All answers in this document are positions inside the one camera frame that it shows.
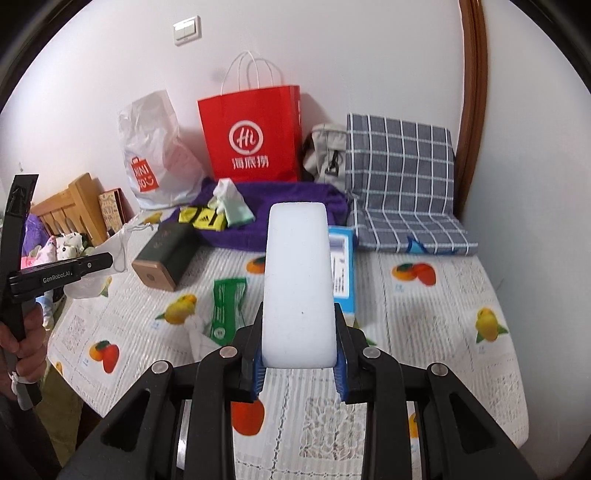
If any brown wooden door frame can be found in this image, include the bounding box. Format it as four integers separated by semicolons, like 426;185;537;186
458;0;489;217

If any white plastic bag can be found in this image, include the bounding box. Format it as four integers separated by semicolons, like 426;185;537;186
117;90;206;209

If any green packet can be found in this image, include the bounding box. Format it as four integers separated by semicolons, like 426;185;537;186
210;277;247;344

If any fruit print tablecloth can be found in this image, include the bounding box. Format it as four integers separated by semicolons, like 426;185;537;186
46;208;529;480

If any patterned book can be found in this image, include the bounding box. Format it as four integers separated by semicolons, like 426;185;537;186
98;188;125;234

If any red paper bag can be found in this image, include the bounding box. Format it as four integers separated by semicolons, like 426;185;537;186
198;51;303;183

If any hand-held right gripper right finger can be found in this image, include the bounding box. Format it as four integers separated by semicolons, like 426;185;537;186
332;302;539;480

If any purple towel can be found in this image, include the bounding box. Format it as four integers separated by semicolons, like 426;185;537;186
178;180;348;252

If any white light switch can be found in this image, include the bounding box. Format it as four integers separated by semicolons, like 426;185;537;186
173;16;202;44

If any yellow and black packet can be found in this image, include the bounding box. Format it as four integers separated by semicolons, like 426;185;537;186
178;206;227;230

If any grey bag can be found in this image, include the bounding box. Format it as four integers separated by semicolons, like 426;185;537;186
302;122;348;190

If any blue plastic object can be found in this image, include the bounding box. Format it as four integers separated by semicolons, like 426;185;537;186
406;235;445;256

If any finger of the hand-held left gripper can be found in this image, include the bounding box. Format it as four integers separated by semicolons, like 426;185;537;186
0;174;40;278

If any dark green box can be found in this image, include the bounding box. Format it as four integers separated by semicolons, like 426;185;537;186
132;224;201;291

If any white sponge block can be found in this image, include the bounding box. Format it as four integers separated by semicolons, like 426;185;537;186
261;202;339;369

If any grey plaid cloth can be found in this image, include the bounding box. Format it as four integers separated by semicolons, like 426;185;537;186
345;113;478;256

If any blue and white box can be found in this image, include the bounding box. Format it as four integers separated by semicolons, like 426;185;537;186
328;226;358;328

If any clear drawstring pouch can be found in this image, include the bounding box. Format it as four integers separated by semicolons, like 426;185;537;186
65;224;155;298

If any pile of colourful clothes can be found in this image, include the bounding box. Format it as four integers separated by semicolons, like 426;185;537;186
21;217;95;317

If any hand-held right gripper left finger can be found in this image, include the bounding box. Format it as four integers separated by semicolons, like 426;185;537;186
58;302;269;480

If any person's left hand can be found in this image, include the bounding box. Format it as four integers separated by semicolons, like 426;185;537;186
0;305;49;402

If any wooden headboard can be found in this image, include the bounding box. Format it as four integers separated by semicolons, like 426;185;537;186
30;173;109;247

